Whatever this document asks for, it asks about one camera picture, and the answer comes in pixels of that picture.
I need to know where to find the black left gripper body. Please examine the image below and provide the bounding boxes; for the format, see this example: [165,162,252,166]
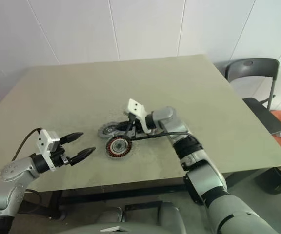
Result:
[50,143,72,169]

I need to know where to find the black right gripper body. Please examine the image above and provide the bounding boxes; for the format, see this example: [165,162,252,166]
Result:
[127,114,146,137]

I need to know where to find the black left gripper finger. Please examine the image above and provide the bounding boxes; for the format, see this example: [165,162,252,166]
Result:
[68,146,97,166]
[59,132,84,145]

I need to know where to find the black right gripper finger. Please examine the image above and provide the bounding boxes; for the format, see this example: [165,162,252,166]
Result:
[123,131,138,141]
[116,120,131,130]

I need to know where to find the silver stator housing copper windings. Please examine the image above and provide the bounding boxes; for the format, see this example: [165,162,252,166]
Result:
[105,136,133,159]

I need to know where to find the grey rounded robot body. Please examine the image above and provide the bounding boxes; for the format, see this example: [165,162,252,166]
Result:
[64,201,189,234]

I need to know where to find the black folding chair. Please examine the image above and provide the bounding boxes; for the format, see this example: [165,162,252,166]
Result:
[224,57,281,135]

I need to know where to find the black bag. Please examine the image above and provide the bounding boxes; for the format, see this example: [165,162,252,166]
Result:
[254,164,281,195]

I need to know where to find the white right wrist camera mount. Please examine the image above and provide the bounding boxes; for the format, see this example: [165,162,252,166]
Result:
[126,98,154,135]

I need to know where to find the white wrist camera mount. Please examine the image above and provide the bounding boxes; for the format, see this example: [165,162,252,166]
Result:
[126,98,154,135]
[35,129,60,172]

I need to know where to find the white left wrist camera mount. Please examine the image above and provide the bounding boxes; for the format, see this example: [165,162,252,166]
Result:
[35,129,60,172]

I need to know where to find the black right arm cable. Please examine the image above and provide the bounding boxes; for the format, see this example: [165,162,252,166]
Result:
[127,131,197,147]

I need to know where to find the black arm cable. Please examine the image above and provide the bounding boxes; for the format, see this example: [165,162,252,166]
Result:
[127,131,197,147]
[10,127,41,161]

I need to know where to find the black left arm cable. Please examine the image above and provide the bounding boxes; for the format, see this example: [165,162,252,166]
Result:
[10,127,41,161]

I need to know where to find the black table frame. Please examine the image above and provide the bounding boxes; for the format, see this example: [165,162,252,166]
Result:
[24,180,187,215]

